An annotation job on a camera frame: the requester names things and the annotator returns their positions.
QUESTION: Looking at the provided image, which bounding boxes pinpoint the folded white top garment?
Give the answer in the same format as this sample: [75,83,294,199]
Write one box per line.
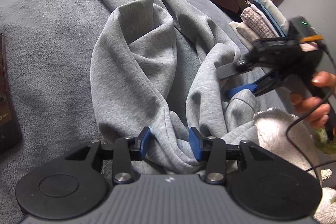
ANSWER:
[258,0,289,35]

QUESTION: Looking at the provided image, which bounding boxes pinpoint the folded pink tweed garment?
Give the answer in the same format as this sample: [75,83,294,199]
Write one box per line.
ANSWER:
[241,7,277,38]

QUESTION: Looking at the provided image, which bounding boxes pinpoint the dark phone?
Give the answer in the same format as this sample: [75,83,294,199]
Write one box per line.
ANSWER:
[0,34,22,153]

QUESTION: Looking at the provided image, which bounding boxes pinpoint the grey sweatpants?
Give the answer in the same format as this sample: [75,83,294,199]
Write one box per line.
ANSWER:
[90,0,258,174]

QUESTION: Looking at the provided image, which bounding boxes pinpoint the folded blue garment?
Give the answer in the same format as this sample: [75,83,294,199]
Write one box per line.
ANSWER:
[251,0,286,38]

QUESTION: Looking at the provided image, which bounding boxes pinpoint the white fleece sleeve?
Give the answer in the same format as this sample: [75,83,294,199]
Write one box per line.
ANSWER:
[253,108,335,223]

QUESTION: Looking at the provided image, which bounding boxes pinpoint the operator right hand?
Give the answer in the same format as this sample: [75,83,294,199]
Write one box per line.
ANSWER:
[290,71,335,129]

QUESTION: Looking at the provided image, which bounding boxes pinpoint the black cable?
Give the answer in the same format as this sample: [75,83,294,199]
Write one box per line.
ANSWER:
[286,40,336,185]

